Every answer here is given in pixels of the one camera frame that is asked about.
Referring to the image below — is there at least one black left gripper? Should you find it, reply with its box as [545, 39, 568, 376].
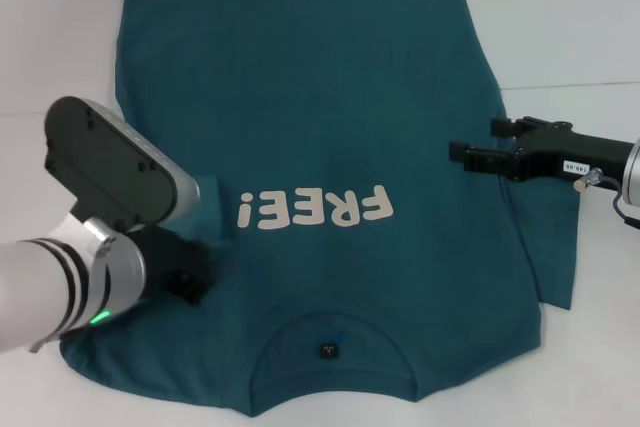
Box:
[127, 225, 217, 308]

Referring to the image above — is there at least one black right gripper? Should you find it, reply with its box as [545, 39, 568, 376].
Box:
[448, 115, 637, 184]

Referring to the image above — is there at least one teal t-shirt with FREE print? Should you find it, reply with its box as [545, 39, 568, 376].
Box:
[58, 0, 581, 391]

